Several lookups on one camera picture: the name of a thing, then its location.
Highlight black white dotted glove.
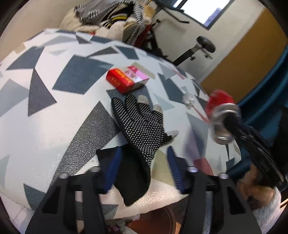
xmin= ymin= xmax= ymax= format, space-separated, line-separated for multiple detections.
xmin=96 ymin=94 xmax=180 ymax=207

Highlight clear plastic wrap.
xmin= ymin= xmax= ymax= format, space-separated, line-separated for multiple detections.
xmin=182 ymin=93 xmax=195 ymax=108

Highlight red cigarette box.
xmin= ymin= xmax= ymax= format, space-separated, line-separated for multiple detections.
xmin=106 ymin=66 xmax=150 ymax=95

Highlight brown round trash bin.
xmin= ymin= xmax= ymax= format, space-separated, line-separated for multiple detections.
xmin=126 ymin=206 xmax=185 ymax=234

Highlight person's right hand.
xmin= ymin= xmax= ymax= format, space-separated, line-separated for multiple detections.
xmin=237 ymin=164 xmax=275 ymax=210

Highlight white fluffy sleeve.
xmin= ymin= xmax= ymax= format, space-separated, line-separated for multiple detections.
xmin=252 ymin=187 xmax=282 ymax=233

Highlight geometric patterned folding table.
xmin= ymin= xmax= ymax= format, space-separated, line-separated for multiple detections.
xmin=1 ymin=29 xmax=241 ymax=210

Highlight black exercise bike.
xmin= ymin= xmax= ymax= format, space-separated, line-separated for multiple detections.
xmin=135 ymin=0 xmax=217 ymax=66

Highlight pile of clothes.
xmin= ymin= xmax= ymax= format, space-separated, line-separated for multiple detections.
xmin=60 ymin=1 xmax=155 ymax=45

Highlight window with dark frame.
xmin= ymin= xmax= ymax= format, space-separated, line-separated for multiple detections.
xmin=155 ymin=0 xmax=236 ymax=30

